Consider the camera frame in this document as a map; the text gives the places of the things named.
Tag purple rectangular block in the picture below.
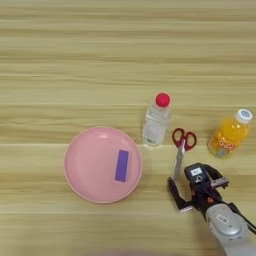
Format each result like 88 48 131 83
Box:
114 149 130 183

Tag clear bottle with red cap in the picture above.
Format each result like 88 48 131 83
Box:
140 92 173 149

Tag red handled scissors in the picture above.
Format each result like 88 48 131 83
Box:
171 127 198 183

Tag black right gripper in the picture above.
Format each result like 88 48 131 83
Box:
167 163 230 215

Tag pink round plate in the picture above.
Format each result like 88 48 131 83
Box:
63 126 144 205

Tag orange juice bottle white cap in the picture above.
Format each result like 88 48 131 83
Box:
207 108 254 160

